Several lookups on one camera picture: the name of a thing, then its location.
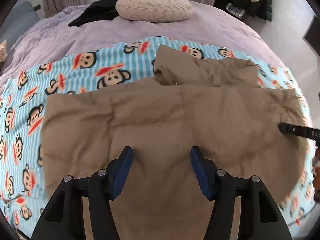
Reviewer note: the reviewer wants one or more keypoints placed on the round cream cushion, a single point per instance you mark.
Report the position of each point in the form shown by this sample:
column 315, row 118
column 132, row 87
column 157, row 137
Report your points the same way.
column 154, row 11

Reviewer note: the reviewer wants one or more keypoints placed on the black garment on bed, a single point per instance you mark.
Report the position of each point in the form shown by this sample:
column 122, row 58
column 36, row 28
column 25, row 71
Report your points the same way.
column 102, row 10

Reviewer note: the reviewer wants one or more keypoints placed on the grey headboard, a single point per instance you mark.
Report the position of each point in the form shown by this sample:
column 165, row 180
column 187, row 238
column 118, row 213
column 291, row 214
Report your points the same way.
column 20, row 19

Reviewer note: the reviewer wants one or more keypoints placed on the cream striped cloth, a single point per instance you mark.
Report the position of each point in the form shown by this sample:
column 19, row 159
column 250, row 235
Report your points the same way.
column 3, row 51

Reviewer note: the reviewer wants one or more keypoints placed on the blue striped monkey blanket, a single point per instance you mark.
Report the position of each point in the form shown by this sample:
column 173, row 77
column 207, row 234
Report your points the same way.
column 23, row 108

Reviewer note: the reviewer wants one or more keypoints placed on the lavender bed cover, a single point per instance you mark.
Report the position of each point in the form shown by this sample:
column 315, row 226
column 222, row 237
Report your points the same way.
column 50, row 39

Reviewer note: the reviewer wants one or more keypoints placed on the tan puffer jacket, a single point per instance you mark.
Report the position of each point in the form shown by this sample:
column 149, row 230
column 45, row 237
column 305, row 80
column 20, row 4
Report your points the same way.
column 214, row 104

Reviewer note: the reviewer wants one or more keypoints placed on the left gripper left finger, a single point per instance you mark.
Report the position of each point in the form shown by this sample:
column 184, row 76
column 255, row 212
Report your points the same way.
column 80, row 208

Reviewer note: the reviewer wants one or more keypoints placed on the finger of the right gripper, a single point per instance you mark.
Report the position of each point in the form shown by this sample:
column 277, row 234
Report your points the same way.
column 300, row 131

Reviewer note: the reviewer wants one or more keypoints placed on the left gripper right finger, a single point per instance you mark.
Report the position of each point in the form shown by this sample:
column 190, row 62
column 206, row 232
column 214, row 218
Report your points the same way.
column 259, row 216

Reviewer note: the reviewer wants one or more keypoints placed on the right hand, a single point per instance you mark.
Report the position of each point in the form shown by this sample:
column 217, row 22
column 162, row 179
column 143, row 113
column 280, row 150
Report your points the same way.
column 316, row 170

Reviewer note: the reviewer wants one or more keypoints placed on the black monitor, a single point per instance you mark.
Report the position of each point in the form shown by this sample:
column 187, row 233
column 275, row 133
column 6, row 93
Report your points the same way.
column 312, row 36

